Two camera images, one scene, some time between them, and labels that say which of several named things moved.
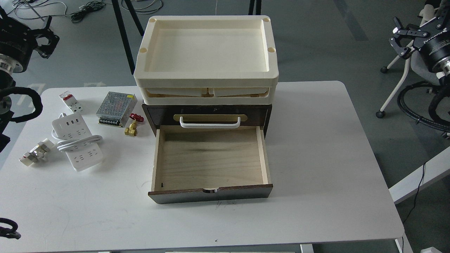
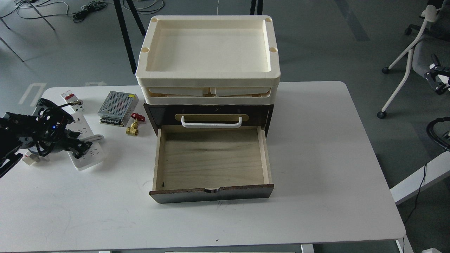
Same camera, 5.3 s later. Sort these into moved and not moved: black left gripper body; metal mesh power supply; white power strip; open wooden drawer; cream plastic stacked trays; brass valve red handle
Moved: black left gripper body; white power strip
Not moved: open wooden drawer; cream plastic stacked trays; brass valve red handle; metal mesh power supply
